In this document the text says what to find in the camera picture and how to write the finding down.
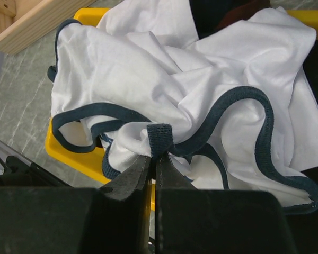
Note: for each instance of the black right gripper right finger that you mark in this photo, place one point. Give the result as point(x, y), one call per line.
point(189, 220)

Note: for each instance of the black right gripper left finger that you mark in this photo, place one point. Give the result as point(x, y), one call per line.
point(42, 215)

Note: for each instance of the white navy-trimmed tank top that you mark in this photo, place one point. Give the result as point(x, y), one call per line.
point(180, 92)

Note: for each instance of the yellow plastic tray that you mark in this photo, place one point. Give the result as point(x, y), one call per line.
point(69, 150)

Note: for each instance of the black garment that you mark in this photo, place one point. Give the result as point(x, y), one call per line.
point(304, 114)

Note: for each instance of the left wooden clothes rack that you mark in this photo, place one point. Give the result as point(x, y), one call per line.
point(24, 22)

